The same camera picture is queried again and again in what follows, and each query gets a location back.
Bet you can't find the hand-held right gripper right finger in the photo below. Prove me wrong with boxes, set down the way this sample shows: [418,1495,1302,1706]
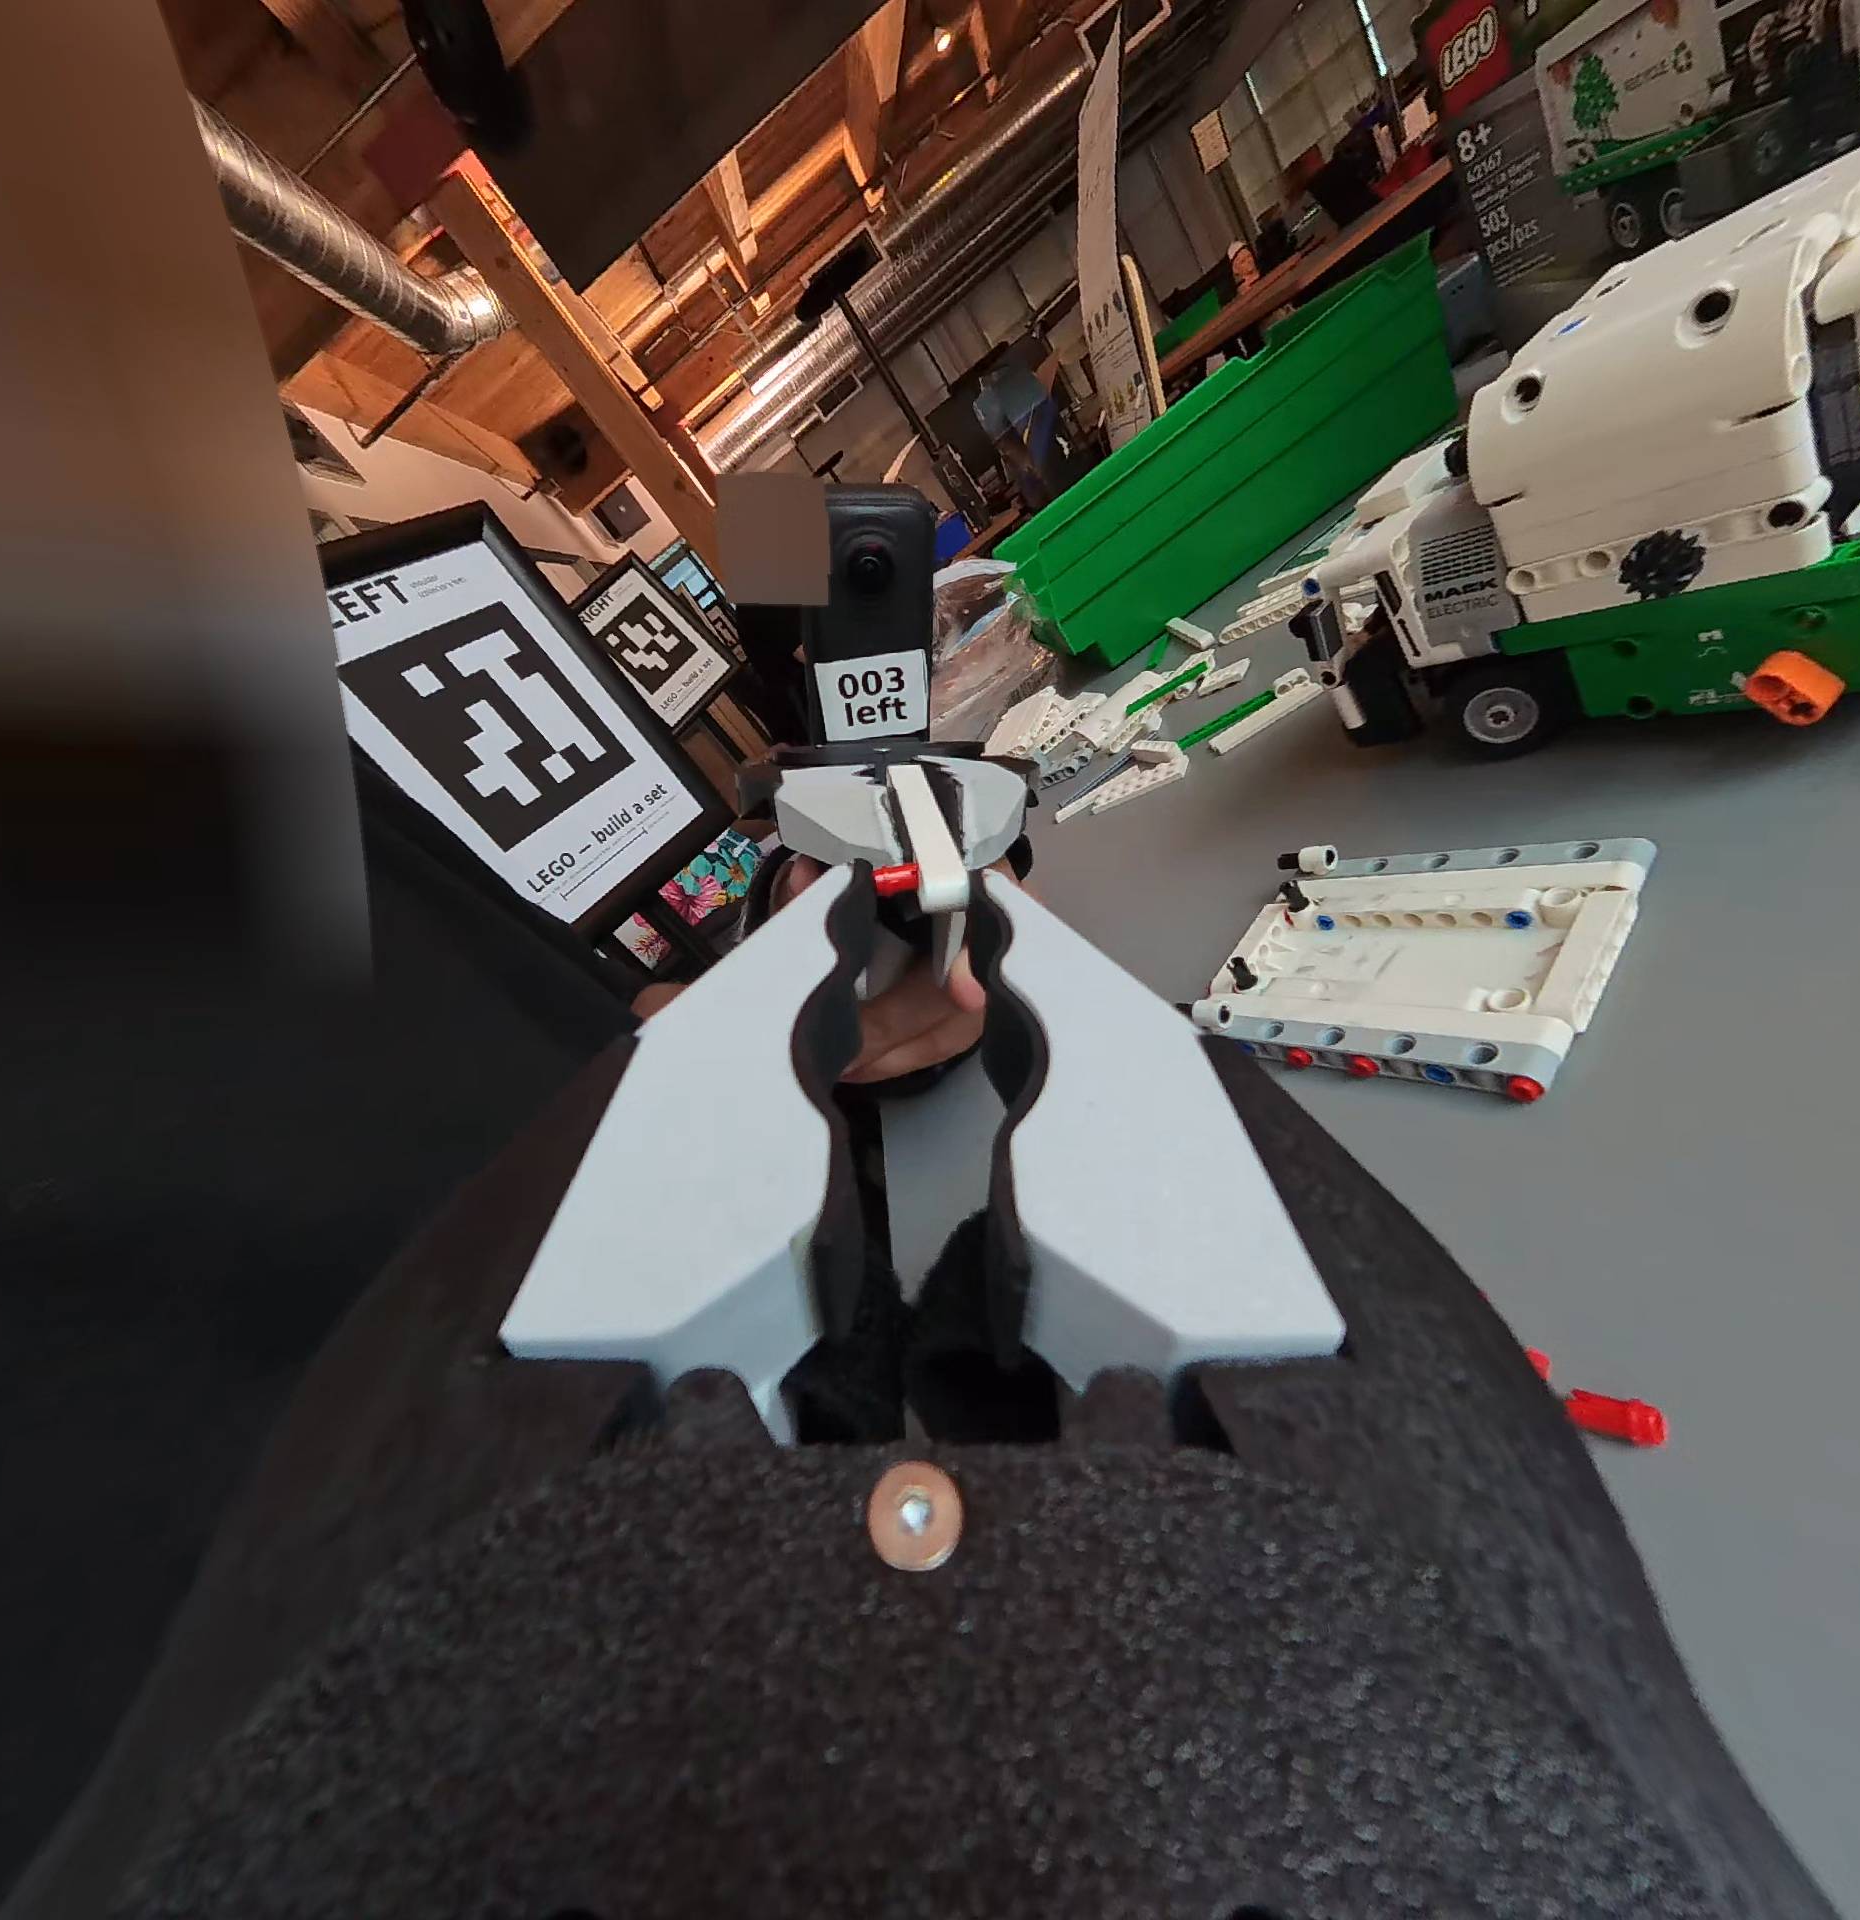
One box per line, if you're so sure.
[967,884,1350,1446]

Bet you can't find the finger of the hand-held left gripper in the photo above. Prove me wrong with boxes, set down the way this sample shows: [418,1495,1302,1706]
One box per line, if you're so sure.
[929,761,1034,870]
[772,761,898,876]

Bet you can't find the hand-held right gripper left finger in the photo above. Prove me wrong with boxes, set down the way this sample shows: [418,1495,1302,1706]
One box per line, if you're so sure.
[497,864,888,1446]

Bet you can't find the pile of white lego parts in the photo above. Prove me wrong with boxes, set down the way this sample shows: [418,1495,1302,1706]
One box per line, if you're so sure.
[991,578,1322,827]

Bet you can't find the white grey lego panel assembly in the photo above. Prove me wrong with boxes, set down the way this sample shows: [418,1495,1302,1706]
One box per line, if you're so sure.
[1188,840,1658,1109]

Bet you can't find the white green lego truck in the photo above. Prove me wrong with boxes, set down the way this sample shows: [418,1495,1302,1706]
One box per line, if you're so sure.
[1288,150,1860,759]

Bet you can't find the lego set box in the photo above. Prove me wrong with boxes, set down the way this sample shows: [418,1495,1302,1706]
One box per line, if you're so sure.
[1417,0,1860,323]

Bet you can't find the person's left hand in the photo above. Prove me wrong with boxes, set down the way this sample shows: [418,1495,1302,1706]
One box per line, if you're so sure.
[835,977,982,1089]

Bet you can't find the clear plastic bag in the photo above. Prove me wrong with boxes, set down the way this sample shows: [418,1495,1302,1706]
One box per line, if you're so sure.
[929,561,1054,725]

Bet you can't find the black framed marker sign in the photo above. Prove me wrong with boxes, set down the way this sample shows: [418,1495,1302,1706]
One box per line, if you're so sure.
[318,501,736,949]
[570,556,742,737]

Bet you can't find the wooden clipboard stand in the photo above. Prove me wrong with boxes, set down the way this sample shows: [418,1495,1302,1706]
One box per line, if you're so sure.
[1116,251,1171,428]

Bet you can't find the green plastic bin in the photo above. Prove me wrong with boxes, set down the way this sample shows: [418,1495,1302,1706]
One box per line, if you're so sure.
[1004,239,1460,662]

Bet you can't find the black round fixture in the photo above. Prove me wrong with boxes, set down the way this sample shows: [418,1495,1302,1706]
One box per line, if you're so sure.
[398,0,535,115]

